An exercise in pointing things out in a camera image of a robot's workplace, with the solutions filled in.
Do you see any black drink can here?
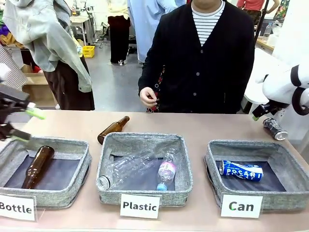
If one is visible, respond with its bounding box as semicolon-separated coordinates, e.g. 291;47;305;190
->
263;117;289;141

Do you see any wooden desk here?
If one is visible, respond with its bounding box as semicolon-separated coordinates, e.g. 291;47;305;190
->
255;36;276;53

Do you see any small pink-label plastic bottle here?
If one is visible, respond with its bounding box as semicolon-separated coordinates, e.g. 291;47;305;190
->
156;149;177;191

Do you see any floral strap with key rings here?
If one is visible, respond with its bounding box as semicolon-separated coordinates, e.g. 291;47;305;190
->
146;64;168;114

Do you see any white Can label card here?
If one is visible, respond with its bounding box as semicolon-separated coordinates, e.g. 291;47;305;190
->
220;194;263;219

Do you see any blue Pocari Sweat can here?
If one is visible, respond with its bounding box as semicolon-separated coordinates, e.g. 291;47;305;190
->
219;159;264;182

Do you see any colourful clothes pile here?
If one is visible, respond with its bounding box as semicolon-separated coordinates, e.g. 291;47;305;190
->
0;21;25;49

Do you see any bystander in black skirt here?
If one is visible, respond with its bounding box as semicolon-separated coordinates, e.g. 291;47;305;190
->
107;0;131;65

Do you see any bystander in light-blue shirt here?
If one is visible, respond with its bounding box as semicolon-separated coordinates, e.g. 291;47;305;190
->
127;0;187;65

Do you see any grey hanging jacket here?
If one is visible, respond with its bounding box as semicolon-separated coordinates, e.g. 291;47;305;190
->
2;0;93;94

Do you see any grey fabric Can basket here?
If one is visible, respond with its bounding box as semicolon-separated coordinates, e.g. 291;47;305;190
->
204;139;309;213

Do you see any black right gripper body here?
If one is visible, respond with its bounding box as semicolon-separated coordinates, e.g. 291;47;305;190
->
267;100;290;116

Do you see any person's right forearm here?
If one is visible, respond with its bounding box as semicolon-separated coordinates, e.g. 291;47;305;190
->
138;52;167;91

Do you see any large clear plastic bottle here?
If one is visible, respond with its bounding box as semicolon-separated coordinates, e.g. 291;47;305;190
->
96;147;179;190

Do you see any grey fabric Plastic basket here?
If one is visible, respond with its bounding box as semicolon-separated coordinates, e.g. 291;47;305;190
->
96;132;194;207

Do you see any white background table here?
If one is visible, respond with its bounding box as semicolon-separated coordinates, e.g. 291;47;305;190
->
69;14;90;47

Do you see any black pole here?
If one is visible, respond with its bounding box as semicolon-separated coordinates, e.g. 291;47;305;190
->
254;0;270;47

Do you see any white Plastic label card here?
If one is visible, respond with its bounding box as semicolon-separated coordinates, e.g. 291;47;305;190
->
120;193;161;219

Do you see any checked cloth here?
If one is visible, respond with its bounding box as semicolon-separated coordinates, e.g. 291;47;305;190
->
0;43;29;91

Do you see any yellow plastic crate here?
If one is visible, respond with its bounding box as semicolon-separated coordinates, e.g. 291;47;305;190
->
82;45;95;58

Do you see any white Bottle label card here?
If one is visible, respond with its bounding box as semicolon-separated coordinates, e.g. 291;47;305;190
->
0;194;37;222

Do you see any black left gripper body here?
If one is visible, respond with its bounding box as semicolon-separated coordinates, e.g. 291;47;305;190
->
0;98;15;126

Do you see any person's right hand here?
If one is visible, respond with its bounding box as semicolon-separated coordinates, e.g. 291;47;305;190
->
139;86;160;109

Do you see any clear water bottle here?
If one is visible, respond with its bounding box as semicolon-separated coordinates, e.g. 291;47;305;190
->
264;21;273;39

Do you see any bystander in red top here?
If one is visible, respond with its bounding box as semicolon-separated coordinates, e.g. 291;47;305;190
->
236;0;266;12

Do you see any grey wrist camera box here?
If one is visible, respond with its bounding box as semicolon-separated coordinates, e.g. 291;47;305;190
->
0;84;30;102

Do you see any brown cardboard box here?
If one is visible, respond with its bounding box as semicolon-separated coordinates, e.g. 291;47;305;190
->
21;64;58;107

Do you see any grey fabric Bottle basket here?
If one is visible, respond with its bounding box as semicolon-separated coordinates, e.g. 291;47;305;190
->
0;136;92;208

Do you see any brown glass bottle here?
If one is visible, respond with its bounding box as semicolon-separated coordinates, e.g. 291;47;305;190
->
97;116;130;145
21;145;56;189

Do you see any person in black cardigan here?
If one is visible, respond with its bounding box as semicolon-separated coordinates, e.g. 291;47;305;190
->
138;0;256;114

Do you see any dark brown hanging garment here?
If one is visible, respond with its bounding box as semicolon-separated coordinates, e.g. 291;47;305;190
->
43;55;95;111

